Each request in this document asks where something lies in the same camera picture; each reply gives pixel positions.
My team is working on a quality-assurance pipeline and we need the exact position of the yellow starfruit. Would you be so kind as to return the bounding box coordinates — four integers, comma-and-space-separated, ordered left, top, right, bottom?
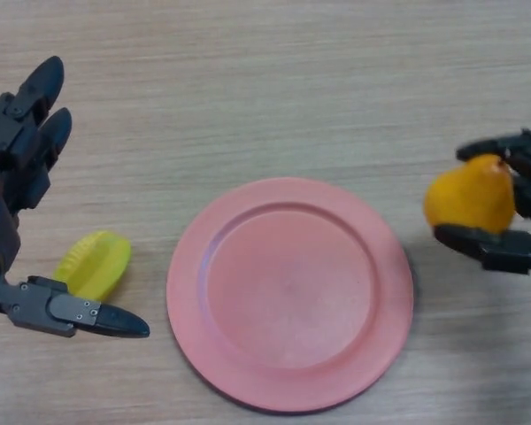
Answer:
52, 228, 133, 300

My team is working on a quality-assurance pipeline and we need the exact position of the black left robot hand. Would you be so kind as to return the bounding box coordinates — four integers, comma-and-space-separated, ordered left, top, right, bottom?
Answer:
0, 55, 151, 340

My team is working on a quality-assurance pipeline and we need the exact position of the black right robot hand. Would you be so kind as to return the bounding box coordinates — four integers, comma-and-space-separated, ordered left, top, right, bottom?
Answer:
433, 127, 531, 275

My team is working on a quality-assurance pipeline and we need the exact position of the yellow pear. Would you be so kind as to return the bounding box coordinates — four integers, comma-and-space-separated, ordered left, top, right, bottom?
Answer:
423, 154, 517, 235

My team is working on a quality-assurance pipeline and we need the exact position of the pink round plate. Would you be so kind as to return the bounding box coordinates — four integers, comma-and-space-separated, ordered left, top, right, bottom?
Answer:
165, 177, 415, 415

